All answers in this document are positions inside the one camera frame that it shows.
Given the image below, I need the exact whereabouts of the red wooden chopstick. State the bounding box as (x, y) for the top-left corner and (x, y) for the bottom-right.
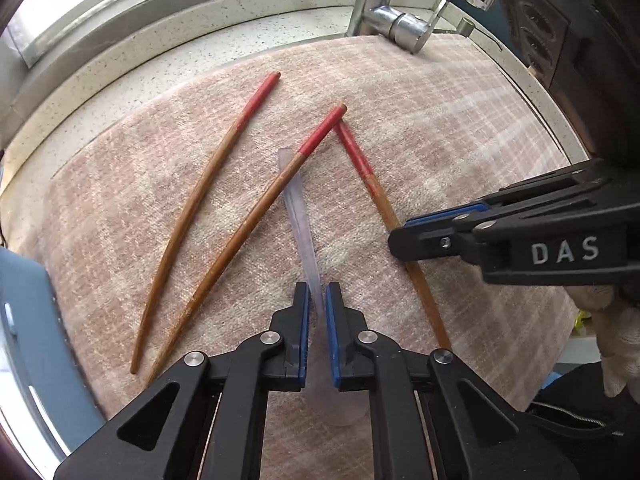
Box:
(145, 103), (348, 388)
(130, 71), (282, 375)
(334, 121), (452, 353)

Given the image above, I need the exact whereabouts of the checked beige cloth mat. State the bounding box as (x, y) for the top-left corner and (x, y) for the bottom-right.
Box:
(10, 32), (583, 480)

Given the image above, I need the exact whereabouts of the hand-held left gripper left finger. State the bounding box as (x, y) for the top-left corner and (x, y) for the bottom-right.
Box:
(52, 281), (310, 480)

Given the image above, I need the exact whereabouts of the translucent plastic spoon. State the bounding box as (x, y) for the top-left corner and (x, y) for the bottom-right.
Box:
(277, 147), (371, 426)

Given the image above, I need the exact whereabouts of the person's right hand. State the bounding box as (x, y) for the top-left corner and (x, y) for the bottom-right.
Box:
(572, 284), (640, 398)

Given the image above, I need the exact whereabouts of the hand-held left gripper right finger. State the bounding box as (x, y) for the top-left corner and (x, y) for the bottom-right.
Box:
(325, 282), (581, 480)

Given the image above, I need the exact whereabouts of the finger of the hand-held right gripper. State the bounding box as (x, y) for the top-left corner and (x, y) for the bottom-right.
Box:
(389, 219), (484, 265)
(404, 159), (614, 228)

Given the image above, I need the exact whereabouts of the chrome faucet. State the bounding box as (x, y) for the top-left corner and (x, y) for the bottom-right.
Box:
(346, 0), (498, 55)

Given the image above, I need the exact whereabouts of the blue plastic basket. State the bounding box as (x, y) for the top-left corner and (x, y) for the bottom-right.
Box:
(0, 247), (108, 461)

